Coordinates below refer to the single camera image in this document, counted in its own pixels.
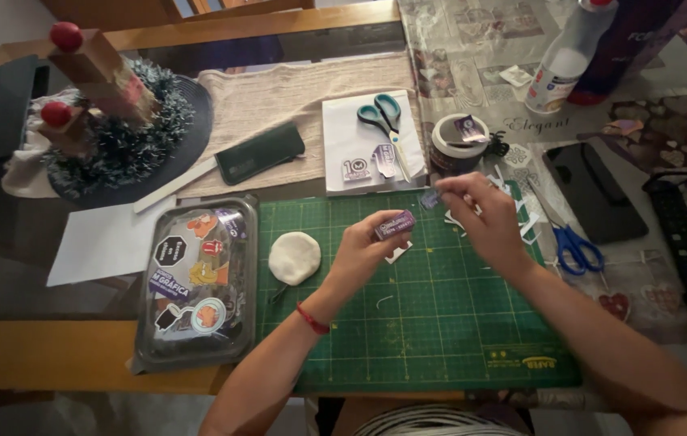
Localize person's left hand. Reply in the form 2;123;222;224
324;209;414;299

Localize person's right hand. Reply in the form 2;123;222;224
434;172;537;281

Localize purple rectangular sticker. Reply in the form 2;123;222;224
375;210;417;242

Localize dark jar with white lid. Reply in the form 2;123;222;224
429;113;491;176

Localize purple sticker on jar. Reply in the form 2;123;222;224
454;115;490;144

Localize pile of white paper scraps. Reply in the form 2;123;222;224
440;143;543;246

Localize purple white die-cut sticker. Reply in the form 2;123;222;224
372;143;399;179

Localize white paper scrap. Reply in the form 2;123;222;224
384;241;414;265

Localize white purple round-logo sticker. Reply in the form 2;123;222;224
342;157;372;183

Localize white paper stack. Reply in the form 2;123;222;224
321;90;429;197

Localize green cutting mat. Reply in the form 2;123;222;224
255;180;583;394

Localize black tablet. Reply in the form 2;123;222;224
542;142;650;245

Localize white plastic bottle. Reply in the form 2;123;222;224
524;0;620;115

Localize purple paper scrap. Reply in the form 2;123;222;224
601;118;645;137

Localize white round clay disc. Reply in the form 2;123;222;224
268;231;322;287

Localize patterned grey tablecloth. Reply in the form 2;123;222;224
398;0;687;413

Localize beige woven table runner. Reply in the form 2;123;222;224
176;52;426;201

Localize dark green pouch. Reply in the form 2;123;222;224
214;122;307;186

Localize dark purple bag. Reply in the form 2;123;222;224
566;0;687;107

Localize person's striped clothing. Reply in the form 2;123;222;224
352;405;529;436

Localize black round placemat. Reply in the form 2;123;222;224
46;74;214;210

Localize clear plastic box of stickers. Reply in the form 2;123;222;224
131;194;259;375

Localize white flat strip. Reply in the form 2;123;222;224
133;156;218;214

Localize wooden chair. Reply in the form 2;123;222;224
40;0;317;26

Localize dark tinsel wreath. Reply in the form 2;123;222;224
40;58;197;199

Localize white paper sheet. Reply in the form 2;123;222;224
46;195;178;288

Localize wooden candle decoration red balls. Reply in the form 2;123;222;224
38;22;159;152

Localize white cloth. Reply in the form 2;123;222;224
1;88;78;199

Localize teal handled scissors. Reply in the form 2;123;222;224
356;93;412;184

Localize blue handled scissors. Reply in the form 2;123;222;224
526;176;605;277

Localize red cord bracelet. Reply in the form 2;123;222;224
295;301;331;335

